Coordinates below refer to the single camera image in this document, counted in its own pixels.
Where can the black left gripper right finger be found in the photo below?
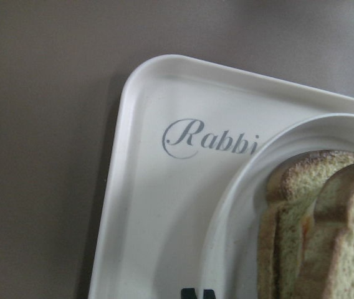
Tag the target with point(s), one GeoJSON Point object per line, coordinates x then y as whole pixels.
{"type": "Point", "coordinates": [209, 294]}

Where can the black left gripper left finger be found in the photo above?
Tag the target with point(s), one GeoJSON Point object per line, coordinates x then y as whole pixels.
{"type": "Point", "coordinates": [190, 293]}

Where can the white round plate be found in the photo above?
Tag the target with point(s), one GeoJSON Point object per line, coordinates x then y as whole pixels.
{"type": "Point", "coordinates": [228, 260]}

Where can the bread slice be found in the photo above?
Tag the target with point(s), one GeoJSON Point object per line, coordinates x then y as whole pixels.
{"type": "Point", "coordinates": [292, 188]}
{"type": "Point", "coordinates": [328, 267]}

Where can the cream rabbit tray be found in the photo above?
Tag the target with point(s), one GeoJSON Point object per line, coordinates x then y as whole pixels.
{"type": "Point", "coordinates": [185, 127]}

